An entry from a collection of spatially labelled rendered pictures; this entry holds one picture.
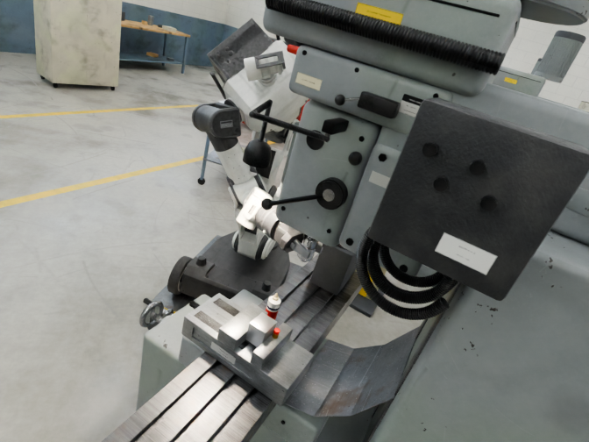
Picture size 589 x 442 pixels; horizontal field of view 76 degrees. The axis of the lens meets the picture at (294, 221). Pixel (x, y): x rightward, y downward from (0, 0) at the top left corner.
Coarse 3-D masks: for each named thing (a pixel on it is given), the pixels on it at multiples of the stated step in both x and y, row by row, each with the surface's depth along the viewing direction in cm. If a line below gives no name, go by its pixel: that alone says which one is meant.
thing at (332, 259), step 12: (324, 252) 140; (336, 252) 138; (348, 252) 137; (324, 264) 141; (336, 264) 139; (348, 264) 137; (312, 276) 146; (324, 276) 143; (336, 276) 141; (348, 276) 149; (324, 288) 145; (336, 288) 142
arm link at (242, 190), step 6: (252, 180) 139; (258, 180) 139; (234, 186) 139; (240, 186) 139; (246, 186) 139; (252, 186) 138; (258, 186) 139; (240, 192) 138; (246, 192) 133; (240, 198) 139
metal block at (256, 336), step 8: (256, 320) 101; (264, 320) 102; (272, 320) 103; (248, 328) 100; (256, 328) 99; (264, 328) 99; (272, 328) 101; (248, 336) 101; (256, 336) 100; (264, 336) 98; (256, 344) 101
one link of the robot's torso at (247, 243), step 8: (240, 208) 182; (240, 232) 189; (248, 232) 196; (256, 232) 194; (240, 240) 194; (248, 240) 193; (256, 240) 189; (264, 240) 199; (240, 248) 198; (248, 248) 196; (256, 248) 195; (248, 256) 201; (256, 256) 198
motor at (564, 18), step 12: (528, 0) 61; (540, 0) 60; (552, 0) 59; (564, 0) 59; (576, 0) 59; (588, 0) 60; (528, 12) 70; (540, 12) 67; (552, 12) 64; (564, 12) 61; (576, 12) 61; (588, 12) 62; (564, 24) 70; (576, 24) 67
